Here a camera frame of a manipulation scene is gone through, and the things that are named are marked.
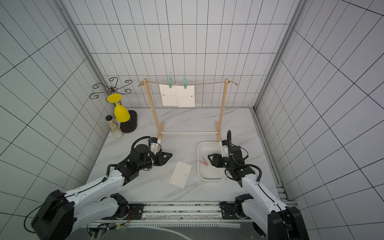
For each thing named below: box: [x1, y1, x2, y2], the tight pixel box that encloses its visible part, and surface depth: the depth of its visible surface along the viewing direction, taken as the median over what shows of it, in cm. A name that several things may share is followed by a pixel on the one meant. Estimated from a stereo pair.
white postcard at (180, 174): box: [169, 161, 192, 189], surface depth 87 cm
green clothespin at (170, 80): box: [168, 72, 173, 89], surface depth 73 cm
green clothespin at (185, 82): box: [183, 75, 187, 89], surface depth 73 cm
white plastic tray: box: [197, 141, 226, 181], surface depth 91 cm
